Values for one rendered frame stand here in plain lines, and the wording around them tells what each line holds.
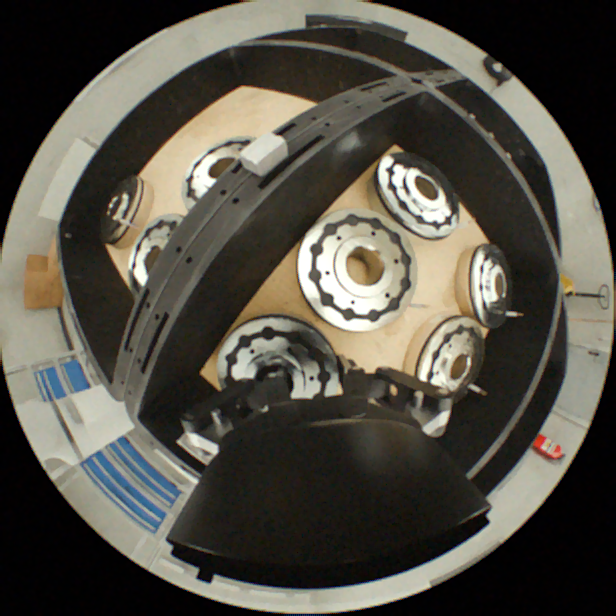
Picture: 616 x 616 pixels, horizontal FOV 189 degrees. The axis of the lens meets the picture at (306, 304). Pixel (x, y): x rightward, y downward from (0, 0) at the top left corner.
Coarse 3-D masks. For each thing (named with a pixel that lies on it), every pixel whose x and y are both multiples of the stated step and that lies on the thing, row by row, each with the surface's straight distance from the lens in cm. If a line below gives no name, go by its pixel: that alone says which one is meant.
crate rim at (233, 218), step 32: (384, 96) 17; (416, 96) 22; (320, 128) 11; (352, 128) 12; (288, 160) 10; (256, 192) 9; (224, 224) 8; (544, 224) 30; (192, 256) 9; (192, 288) 9; (160, 320) 10; (160, 352) 11; (544, 352) 27; (128, 384) 14; (128, 416) 17; (512, 416) 24; (160, 448) 16
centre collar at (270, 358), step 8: (264, 352) 15; (272, 352) 14; (280, 352) 14; (256, 360) 14; (264, 360) 14; (272, 360) 14; (280, 360) 14; (288, 360) 14; (248, 368) 15; (256, 368) 15; (288, 368) 14; (296, 368) 14; (248, 376) 15; (256, 376) 15; (296, 376) 14; (304, 376) 15; (296, 384) 15; (304, 384) 15; (296, 392) 15
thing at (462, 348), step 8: (464, 344) 21; (448, 352) 20; (456, 352) 20; (464, 352) 21; (472, 352) 22; (448, 360) 20; (472, 360) 23; (448, 368) 20; (464, 368) 23; (440, 376) 20; (448, 376) 21; (464, 376) 23; (448, 384) 21; (456, 384) 22
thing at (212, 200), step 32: (192, 64) 39; (352, 96) 16; (288, 128) 12; (224, 192) 10; (192, 224) 9; (160, 256) 10; (64, 288) 26; (160, 288) 10; (96, 352) 19; (128, 352) 13
